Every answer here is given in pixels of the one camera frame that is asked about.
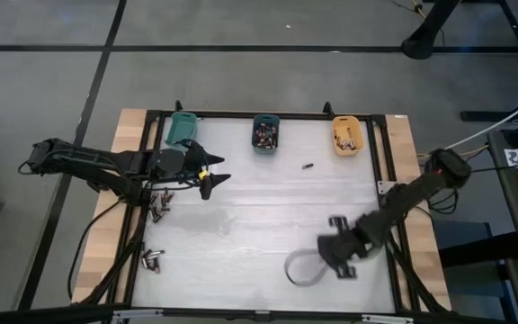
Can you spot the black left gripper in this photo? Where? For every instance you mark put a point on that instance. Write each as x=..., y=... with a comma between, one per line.
x=173, y=162

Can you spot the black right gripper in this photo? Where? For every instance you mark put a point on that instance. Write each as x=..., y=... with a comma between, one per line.
x=344, y=245

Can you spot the teal plastic bin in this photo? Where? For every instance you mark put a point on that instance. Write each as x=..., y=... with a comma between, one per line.
x=181, y=128

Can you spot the blue plastic bin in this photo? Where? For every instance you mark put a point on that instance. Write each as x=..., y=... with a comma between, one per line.
x=265, y=119

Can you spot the slim black copper Duracell battery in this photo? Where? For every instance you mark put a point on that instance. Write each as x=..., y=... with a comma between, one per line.
x=351, y=144
x=344, y=145

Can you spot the yellow plastic bin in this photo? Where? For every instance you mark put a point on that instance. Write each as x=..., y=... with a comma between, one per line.
x=346, y=121

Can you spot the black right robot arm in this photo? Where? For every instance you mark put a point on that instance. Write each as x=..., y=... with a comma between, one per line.
x=412, y=193

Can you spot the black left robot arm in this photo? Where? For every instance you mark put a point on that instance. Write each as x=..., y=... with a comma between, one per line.
x=97, y=166

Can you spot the dark desk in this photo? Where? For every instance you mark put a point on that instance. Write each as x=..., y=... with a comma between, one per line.
x=511, y=216

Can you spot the black stand pole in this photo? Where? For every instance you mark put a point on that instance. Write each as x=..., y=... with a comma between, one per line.
x=425, y=36

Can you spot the black crossbeam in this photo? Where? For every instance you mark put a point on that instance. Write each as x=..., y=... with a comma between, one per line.
x=38, y=314

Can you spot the black frame clamp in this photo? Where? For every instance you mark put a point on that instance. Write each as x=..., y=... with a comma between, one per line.
x=327, y=108
x=178, y=107

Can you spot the silver metal bracket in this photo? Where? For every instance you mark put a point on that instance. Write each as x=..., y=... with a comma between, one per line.
x=387, y=319
x=137, y=313

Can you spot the black metal leg frame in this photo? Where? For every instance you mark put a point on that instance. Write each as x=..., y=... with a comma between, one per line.
x=484, y=116

